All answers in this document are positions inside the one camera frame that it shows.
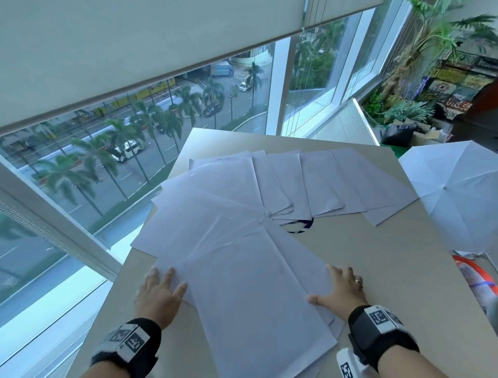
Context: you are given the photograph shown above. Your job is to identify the white roller blind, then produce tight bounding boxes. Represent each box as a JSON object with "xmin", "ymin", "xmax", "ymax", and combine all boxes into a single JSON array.
[{"xmin": 0, "ymin": 0, "xmax": 385, "ymax": 138}]

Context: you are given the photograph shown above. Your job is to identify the group of colourful signs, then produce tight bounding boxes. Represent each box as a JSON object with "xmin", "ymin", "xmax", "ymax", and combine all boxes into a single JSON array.
[{"xmin": 427, "ymin": 50, "xmax": 498, "ymax": 120}]

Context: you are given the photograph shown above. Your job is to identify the white window mullion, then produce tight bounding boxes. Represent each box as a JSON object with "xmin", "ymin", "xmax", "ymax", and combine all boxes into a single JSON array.
[{"xmin": 266, "ymin": 37, "xmax": 292, "ymax": 137}]

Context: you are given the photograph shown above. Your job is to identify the low green leafy plants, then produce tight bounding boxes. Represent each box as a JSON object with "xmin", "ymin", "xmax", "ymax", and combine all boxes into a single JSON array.
[{"xmin": 362, "ymin": 90, "xmax": 435, "ymax": 126}]

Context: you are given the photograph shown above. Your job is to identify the tall green palm plant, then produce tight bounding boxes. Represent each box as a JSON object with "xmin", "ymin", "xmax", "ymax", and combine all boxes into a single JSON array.
[{"xmin": 379, "ymin": 0, "xmax": 498, "ymax": 103}]

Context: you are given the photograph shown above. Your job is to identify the white van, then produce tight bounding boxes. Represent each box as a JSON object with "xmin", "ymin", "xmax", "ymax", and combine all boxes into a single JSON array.
[{"xmin": 112, "ymin": 140, "xmax": 145, "ymax": 163}]

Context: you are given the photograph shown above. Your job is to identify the brown cardboard box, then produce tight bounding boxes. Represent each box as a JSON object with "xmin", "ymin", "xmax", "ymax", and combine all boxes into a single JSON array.
[{"xmin": 412, "ymin": 124, "xmax": 453, "ymax": 147}]

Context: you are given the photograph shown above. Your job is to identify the spread of white paper sheets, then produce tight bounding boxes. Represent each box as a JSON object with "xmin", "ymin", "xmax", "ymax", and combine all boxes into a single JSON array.
[{"xmin": 130, "ymin": 149, "xmax": 420, "ymax": 378}]

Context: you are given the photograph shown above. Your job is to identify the person's left forearm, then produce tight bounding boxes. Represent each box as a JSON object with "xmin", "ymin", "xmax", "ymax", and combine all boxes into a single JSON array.
[{"xmin": 80, "ymin": 359, "xmax": 130, "ymax": 378}]

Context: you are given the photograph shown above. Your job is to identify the person's right hand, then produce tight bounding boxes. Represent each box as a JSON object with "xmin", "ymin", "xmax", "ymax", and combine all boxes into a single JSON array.
[{"xmin": 307, "ymin": 265, "xmax": 369, "ymax": 321}]

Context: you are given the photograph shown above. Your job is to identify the white open umbrella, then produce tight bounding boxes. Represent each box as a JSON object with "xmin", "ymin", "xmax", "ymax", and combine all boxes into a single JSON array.
[{"xmin": 398, "ymin": 140, "xmax": 498, "ymax": 258}]

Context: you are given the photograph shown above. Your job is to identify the person's right forearm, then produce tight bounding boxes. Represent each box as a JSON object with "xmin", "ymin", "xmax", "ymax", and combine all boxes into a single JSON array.
[{"xmin": 375, "ymin": 346, "xmax": 449, "ymax": 378}]

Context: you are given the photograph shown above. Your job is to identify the blue white round sticker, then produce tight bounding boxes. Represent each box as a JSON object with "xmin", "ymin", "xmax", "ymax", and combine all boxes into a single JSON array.
[{"xmin": 272, "ymin": 218, "xmax": 314, "ymax": 233}]

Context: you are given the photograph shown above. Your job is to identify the row of street palm trees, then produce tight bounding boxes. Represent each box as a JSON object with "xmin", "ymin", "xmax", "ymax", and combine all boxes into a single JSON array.
[{"xmin": 33, "ymin": 62, "xmax": 266, "ymax": 219}]

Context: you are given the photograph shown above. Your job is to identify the person's left hand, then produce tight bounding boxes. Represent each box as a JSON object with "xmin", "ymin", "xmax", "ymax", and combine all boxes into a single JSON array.
[{"xmin": 134, "ymin": 267, "xmax": 188, "ymax": 332}]

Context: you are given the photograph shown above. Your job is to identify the white window sill frame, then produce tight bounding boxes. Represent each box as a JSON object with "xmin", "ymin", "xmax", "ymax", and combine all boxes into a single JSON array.
[{"xmin": 0, "ymin": 158, "xmax": 124, "ymax": 282}]

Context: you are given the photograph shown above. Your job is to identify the black wristband with marker tag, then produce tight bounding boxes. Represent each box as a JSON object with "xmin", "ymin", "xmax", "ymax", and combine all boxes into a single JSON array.
[
  {"xmin": 90, "ymin": 318, "xmax": 162, "ymax": 368},
  {"xmin": 347, "ymin": 305, "xmax": 421, "ymax": 370}
]

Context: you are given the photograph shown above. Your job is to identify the black bag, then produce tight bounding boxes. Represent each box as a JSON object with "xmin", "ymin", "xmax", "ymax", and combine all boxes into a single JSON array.
[{"xmin": 379, "ymin": 123, "xmax": 418, "ymax": 148}]

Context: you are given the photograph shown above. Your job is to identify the dark brown cabinet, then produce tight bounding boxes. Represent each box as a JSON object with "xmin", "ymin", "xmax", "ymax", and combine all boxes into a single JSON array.
[{"xmin": 453, "ymin": 77, "xmax": 498, "ymax": 153}]

